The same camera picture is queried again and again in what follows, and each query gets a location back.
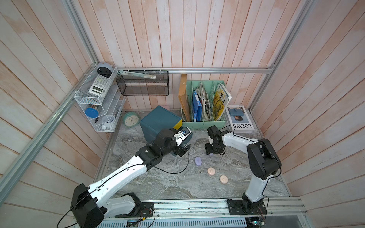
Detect teal drawer cabinet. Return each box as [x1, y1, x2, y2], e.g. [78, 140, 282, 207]
[140, 106, 182, 142]

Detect white wire shelf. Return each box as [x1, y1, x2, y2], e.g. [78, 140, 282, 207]
[74, 65, 125, 133]

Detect green alarm clock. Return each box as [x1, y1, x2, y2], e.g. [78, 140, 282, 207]
[123, 112, 140, 127]

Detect round grey speaker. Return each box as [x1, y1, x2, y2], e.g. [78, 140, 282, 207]
[97, 62, 113, 78]

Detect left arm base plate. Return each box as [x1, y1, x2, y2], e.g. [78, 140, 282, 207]
[115, 202, 154, 218]

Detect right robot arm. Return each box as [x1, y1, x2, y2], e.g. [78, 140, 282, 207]
[205, 125, 281, 213]

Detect white calculator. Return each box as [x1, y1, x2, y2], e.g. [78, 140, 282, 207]
[88, 75, 112, 97]

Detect brown envelope folder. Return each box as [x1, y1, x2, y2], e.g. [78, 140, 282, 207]
[178, 74, 191, 122]

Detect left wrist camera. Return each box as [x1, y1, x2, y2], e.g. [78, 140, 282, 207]
[174, 127, 192, 146]

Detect blue binder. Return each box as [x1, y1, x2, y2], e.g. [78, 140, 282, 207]
[192, 90, 202, 122]

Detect yellow magazine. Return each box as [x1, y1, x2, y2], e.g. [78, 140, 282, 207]
[212, 83, 232, 121]

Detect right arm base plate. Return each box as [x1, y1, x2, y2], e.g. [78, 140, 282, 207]
[227, 199, 267, 215]

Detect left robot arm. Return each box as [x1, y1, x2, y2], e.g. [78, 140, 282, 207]
[70, 127, 192, 228]

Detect newspapers in organizer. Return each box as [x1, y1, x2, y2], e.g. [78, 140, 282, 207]
[197, 82, 214, 122]

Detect white cup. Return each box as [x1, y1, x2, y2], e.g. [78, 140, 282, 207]
[101, 115, 116, 131]

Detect green file organizer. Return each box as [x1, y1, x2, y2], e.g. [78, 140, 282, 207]
[182, 80, 232, 130]

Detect ruler on basket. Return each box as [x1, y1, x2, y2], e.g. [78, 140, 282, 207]
[118, 70, 156, 79]

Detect pink earphone case middle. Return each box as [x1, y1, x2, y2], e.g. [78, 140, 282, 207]
[207, 167, 216, 176]

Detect pink earphone case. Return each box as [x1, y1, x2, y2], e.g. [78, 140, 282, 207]
[219, 175, 229, 184]
[207, 167, 216, 176]

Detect LOEWE book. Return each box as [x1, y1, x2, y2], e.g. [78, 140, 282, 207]
[225, 105, 254, 133]

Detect pink earphone case bottom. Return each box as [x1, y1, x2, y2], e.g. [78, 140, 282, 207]
[219, 175, 229, 184]

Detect purple earphone case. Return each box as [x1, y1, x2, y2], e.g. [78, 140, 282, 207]
[194, 156, 202, 166]

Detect yellow drawer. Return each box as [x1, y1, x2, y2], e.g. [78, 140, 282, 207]
[174, 119, 183, 130]

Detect blue lid jar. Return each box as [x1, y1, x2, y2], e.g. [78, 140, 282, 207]
[84, 104, 99, 118]

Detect black mesh basket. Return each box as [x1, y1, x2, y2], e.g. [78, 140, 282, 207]
[116, 70, 170, 96]

